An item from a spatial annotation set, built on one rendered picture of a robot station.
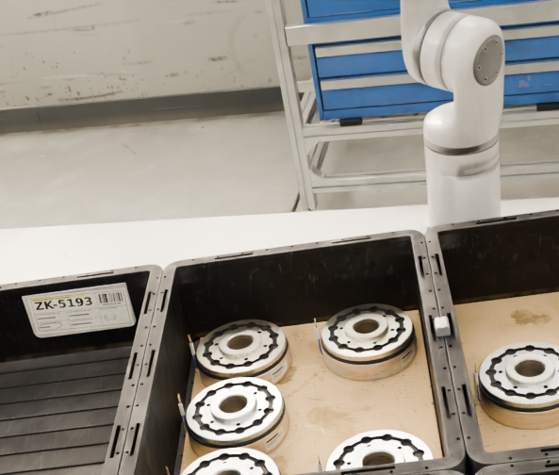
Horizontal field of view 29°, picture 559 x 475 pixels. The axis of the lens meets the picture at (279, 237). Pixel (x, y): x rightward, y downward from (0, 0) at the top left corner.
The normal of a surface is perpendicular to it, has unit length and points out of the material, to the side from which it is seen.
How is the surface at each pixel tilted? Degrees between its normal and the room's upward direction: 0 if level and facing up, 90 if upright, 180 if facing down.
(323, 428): 0
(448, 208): 92
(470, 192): 94
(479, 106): 97
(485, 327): 0
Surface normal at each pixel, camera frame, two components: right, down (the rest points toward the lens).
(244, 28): -0.18, 0.51
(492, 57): 0.74, 0.31
